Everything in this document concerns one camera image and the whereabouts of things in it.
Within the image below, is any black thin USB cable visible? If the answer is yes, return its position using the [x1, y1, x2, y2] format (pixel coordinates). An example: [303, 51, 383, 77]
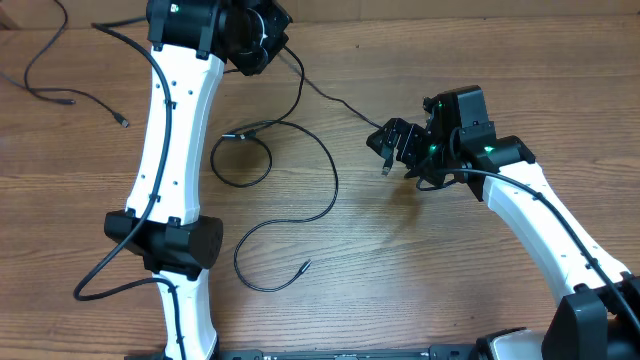
[222, 45, 396, 177]

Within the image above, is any black braided cable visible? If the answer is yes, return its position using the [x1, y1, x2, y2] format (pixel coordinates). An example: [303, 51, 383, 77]
[209, 119, 340, 294]

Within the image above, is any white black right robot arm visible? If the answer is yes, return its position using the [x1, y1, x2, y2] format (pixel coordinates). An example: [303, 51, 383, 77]
[366, 85, 639, 359]

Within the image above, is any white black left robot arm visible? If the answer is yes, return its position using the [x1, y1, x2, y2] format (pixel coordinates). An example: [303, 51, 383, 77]
[104, 0, 291, 359]

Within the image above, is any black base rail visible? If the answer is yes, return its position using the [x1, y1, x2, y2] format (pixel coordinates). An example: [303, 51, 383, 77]
[124, 342, 501, 360]

